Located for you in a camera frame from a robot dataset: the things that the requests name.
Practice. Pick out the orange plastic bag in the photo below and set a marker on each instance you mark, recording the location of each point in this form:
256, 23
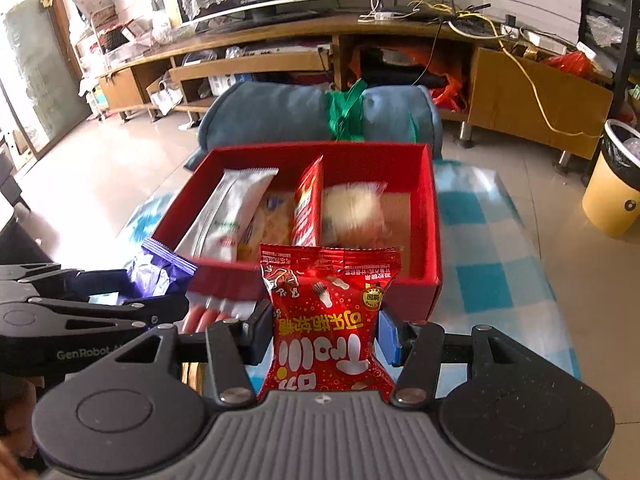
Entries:
450, 87

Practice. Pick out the blue rolled blanket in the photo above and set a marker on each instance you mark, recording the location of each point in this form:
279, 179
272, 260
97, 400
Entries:
280, 110

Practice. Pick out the black shelf rack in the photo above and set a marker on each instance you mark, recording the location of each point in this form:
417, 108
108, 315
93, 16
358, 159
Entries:
607, 35

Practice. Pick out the wooden television cabinet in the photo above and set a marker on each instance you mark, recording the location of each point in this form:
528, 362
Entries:
510, 90

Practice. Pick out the purple snack packet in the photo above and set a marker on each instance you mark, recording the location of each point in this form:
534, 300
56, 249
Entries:
155, 275

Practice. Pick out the glass sliding door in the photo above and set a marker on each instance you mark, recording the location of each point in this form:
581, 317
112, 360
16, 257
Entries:
35, 80

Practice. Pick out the red candy packet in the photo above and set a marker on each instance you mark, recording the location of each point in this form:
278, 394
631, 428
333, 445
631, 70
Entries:
330, 320

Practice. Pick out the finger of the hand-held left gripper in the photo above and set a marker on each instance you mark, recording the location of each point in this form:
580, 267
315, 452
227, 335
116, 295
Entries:
100, 282
100, 316

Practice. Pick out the yellow biscuit packet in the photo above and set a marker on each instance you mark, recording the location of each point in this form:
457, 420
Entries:
272, 225

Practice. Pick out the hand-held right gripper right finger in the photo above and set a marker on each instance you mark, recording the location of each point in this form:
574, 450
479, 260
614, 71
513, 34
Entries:
387, 337

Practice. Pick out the red plastic bag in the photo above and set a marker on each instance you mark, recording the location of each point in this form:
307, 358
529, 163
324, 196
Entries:
570, 65

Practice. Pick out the clear pastry packet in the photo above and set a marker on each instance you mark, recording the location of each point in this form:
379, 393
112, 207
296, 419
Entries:
350, 215

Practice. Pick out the long white snack packet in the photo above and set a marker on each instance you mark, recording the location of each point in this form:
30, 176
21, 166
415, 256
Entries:
227, 210

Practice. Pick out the cluttered white shelf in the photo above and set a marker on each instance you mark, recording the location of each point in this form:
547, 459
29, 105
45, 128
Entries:
107, 35

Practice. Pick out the sausage packet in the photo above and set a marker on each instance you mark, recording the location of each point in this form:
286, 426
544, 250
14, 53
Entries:
210, 317

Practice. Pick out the red cardboard box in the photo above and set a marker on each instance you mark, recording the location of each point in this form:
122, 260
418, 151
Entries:
425, 220

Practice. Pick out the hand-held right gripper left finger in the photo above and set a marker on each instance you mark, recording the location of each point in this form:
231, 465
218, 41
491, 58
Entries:
260, 332

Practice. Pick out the yellow trash bin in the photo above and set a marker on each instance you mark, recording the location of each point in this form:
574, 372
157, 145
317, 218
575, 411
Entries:
610, 200

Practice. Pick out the blue checked tablecloth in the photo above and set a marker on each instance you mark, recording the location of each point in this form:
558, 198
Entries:
480, 280

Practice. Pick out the red crown print packet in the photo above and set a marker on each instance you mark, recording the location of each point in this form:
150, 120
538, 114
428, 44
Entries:
307, 205

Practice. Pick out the person's left hand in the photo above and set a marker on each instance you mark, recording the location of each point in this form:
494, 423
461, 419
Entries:
15, 420

